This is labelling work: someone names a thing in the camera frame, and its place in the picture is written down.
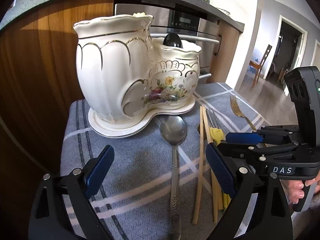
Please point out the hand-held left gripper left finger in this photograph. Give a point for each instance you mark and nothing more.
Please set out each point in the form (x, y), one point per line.
(98, 173)

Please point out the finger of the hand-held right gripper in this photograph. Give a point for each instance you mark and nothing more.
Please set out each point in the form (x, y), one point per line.
(243, 137)
(250, 151)

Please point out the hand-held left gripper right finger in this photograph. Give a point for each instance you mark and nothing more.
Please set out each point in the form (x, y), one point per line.
(220, 172)

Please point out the wooden chopstick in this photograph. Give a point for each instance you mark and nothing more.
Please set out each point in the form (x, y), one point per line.
(200, 155)
(206, 127)

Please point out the gold fork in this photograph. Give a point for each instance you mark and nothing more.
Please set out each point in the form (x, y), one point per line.
(236, 106)

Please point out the silver spoon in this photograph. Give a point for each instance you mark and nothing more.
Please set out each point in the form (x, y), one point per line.
(173, 130)

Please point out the white floral ceramic utensil holder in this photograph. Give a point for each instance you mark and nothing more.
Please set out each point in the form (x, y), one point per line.
(105, 75)

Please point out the person's right hand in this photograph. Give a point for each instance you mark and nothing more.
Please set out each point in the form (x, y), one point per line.
(296, 191)

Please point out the grey checked cloth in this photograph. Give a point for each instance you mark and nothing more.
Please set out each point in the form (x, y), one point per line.
(140, 160)

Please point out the wooden chair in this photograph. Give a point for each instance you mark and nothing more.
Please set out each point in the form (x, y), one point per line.
(262, 60)

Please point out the wooden cabinet panel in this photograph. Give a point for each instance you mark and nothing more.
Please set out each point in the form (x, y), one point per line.
(228, 55)
(37, 67)

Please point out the black spoon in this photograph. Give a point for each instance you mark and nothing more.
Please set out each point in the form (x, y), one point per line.
(172, 40)

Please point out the stainless steel oven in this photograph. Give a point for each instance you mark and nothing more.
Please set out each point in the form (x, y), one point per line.
(160, 17)

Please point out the pale yellow utensil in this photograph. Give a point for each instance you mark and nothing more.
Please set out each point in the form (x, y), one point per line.
(139, 14)

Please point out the white door frame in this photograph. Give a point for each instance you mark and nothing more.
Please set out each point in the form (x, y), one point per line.
(279, 25)

